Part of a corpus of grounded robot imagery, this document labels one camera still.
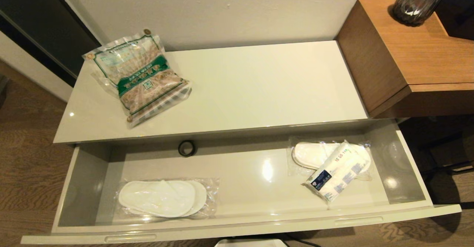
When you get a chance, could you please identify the beige cabinet drawer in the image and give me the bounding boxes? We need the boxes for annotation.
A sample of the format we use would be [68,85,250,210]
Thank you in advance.
[20,119,462,245]

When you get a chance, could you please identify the clear bag green band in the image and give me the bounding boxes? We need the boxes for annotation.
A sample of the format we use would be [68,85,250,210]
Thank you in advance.
[81,29,192,130]

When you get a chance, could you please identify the white tissue pack blue label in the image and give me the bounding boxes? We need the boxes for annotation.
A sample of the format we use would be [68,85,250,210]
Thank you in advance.
[302,140,372,203]

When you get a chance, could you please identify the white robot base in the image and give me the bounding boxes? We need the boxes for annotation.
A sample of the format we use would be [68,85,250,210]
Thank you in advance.
[215,238,289,247]

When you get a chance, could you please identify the beige glossy cabinet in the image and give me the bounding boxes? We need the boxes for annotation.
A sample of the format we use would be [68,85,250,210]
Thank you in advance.
[53,41,371,144]

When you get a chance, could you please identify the black tape roll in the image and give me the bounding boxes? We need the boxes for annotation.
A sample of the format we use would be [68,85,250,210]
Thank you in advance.
[178,140,198,158]

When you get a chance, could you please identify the white slippers in clear bag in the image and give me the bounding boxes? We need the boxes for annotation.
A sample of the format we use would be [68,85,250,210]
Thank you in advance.
[287,136,374,181]
[115,177,221,218]

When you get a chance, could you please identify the brown wooden desk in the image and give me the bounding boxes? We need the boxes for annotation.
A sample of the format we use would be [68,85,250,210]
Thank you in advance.
[336,0,474,119]

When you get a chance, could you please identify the dark ribbed glass vase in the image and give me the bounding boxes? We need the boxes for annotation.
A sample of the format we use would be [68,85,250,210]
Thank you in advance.
[393,0,455,27]

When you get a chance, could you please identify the dark wardrobe panel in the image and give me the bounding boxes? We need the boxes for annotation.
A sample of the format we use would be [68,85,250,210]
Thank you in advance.
[0,0,111,87]

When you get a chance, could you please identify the black box on desk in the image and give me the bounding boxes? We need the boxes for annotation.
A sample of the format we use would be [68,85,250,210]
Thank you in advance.
[436,0,474,40]

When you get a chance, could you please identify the black floor cable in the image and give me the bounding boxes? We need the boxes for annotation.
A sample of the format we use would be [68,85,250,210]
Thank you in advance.
[283,233,323,247]

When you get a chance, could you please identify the black metal chair frame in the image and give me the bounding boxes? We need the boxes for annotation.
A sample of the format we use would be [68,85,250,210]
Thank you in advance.
[398,116,474,210]

